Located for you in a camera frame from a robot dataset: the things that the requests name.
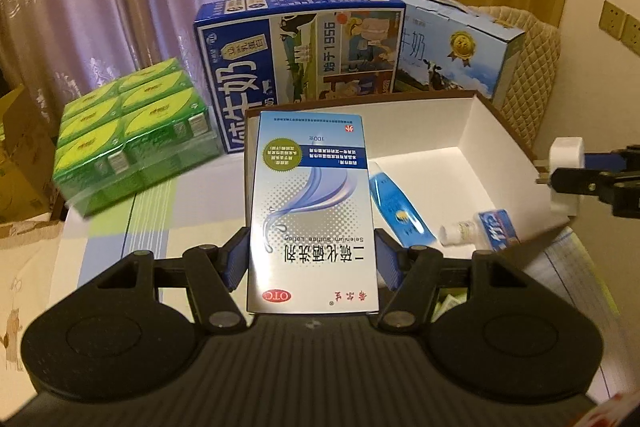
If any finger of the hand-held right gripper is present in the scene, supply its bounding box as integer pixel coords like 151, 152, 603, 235
549, 167, 640, 221
582, 148, 640, 176

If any blue medicine box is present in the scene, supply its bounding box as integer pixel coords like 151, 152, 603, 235
246, 110, 384, 316

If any light blue milk carton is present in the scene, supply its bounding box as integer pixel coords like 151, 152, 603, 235
392, 0, 527, 104

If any wall socket panel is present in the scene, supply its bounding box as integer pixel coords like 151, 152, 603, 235
599, 0, 640, 54

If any blue ointment tube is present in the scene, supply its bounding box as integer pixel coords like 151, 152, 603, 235
367, 160, 436, 249

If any white cardboard box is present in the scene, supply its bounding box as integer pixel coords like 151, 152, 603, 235
243, 90, 577, 269

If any checked tablecloth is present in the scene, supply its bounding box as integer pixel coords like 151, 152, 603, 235
60, 152, 621, 408

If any brown cardboard carton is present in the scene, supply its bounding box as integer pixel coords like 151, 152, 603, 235
0, 84, 64, 248

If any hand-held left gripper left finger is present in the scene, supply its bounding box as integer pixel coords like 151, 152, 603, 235
92, 226, 251, 335

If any white pill bottle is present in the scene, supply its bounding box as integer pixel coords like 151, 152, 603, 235
438, 219, 482, 249

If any white cube socket adapter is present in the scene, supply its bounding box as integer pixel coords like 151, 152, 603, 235
534, 136, 586, 219

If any dark blue milk carton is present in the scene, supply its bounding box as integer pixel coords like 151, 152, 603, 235
193, 0, 407, 156

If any green tissue multipack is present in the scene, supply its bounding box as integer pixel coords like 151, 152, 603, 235
52, 57, 224, 219

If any beige quilted chair cover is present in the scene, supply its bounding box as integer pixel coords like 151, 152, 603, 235
469, 4, 562, 154

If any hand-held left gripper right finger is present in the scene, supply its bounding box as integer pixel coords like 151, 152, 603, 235
374, 228, 532, 334

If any beige embroidered cloth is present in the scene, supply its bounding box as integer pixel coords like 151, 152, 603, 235
0, 222, 96, 378

